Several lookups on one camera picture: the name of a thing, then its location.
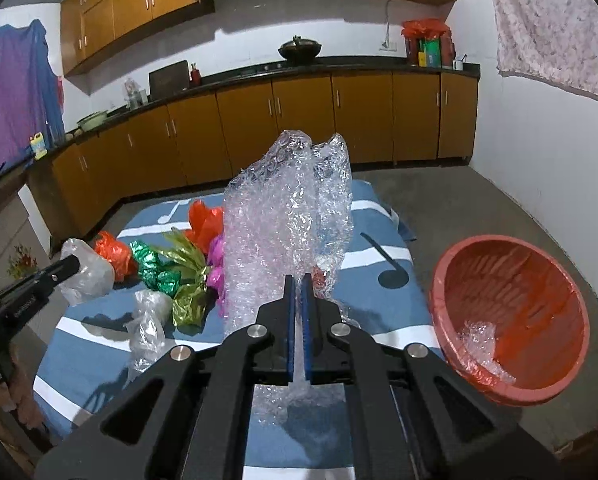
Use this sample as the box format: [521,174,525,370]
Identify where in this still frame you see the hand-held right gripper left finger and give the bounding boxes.
[34,274,297,480]

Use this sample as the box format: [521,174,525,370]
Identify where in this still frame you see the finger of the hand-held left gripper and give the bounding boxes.
[9,255,82,307]

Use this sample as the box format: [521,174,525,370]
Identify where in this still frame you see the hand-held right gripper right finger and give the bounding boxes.
[301,274,564,480]

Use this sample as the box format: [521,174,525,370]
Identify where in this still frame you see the clear plastic bag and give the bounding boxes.
[59,238,116,307]
[126,289,174,386]

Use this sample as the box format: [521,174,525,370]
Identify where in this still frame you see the orange plastic bag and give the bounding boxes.
[93,231,139,283]
[185,200,226,256]

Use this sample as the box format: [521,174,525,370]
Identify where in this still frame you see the green foil wrapper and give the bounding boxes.
[129,240,180,296]

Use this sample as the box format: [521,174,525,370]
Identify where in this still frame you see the magenta foil wrapper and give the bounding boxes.
[206,234,227,318]

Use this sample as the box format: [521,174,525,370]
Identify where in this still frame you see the clear bubble wrap sheet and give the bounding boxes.
[221,129,355,426]

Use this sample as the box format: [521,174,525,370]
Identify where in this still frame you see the yellow-green cellophane wrapper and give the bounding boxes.
[161,227,211,331]

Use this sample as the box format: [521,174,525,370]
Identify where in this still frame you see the small bubble wrap piece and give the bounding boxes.
[451,320,517,386]

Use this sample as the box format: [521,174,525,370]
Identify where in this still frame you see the red plastic basin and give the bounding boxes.
[429,234,590,407]

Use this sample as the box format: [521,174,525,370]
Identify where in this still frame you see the person's left hand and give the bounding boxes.
[0,350,47,441]

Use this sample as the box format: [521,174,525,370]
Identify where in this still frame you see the blue striped blanket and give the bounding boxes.
[32,179,447,471]

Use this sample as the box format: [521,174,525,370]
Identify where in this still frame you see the white cabinet with flower decal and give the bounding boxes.
[0,185,52,321]

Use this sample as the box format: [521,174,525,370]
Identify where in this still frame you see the green pot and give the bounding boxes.
[76,110,109,133]

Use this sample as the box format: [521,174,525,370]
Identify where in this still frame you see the purple cloth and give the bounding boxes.
[0,27,55,176]

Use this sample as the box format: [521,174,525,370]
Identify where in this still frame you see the blue cloth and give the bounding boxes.
[26,19,66,146]

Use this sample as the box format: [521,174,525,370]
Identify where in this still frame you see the glass jars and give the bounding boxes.
[123,77,149,108]

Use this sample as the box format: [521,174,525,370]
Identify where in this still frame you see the wooden base cabinets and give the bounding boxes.
[26,72,480,256]

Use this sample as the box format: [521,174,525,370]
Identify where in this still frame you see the dark cutting board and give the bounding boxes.
[148,60,191,95]

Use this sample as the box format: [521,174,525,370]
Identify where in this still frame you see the black kitchen countertop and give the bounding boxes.
[0,56,481,196]

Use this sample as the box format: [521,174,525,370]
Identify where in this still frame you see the black wok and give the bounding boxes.
[278,35,323,64]

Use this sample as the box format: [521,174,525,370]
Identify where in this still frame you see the red bag bundle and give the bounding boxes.
[401,19,454,67]

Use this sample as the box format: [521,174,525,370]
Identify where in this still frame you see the pink floral cloth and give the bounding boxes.
[481,0,598,106]

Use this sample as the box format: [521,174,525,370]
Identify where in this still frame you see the long wooden wall cabinet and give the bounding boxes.
[60,0,215,77]

